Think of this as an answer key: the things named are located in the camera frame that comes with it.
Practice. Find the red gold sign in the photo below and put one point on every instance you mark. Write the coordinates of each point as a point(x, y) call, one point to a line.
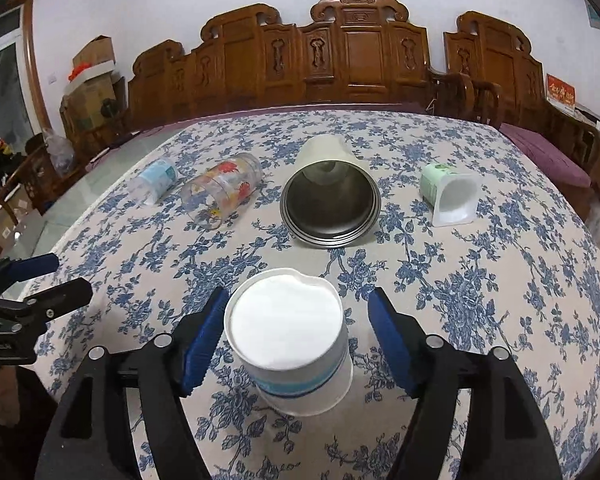
point(560, 92)

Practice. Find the green yogurt cup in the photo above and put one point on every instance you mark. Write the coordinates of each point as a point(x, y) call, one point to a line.
point(453, 194)

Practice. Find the top cardboard box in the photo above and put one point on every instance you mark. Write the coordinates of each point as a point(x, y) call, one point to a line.
point(99, 50)

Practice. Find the carved wooden armchair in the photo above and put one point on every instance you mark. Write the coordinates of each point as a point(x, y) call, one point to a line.
point(509, 85)

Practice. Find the white blue paper cup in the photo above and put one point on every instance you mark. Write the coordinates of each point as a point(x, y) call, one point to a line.
point(289, 331)

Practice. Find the floral glass cup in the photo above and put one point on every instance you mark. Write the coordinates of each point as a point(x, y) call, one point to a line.
point(213, 196)

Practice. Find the cardboard box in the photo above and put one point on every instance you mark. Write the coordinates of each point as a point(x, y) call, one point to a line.
point(99, 50)
point(91, 105)

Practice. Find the lower cardboard box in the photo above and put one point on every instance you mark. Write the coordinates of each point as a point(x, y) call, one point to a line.
point(91, 105)

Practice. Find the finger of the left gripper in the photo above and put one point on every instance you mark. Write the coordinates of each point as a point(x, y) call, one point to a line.
point(61, 299)
point(24, 270)

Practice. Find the cream steel tumbler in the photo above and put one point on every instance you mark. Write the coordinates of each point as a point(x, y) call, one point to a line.
point(330, 200)

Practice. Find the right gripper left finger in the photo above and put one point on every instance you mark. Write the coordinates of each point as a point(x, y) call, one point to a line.
point(90, 434)

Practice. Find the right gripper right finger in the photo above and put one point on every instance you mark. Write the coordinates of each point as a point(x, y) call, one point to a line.
point(506, 434)

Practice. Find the carved wooden sofa bench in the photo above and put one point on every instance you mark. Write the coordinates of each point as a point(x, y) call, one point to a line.
point(352, 52)

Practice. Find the clear plastic cup blue label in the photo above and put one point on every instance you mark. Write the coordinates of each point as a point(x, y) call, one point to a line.
point(154, 181)

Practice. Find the blue floral tablecloth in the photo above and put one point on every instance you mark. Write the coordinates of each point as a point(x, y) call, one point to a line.
point(525, 275)

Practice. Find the purple armchair cushion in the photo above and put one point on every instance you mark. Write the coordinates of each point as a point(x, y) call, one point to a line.
point(556, 165)

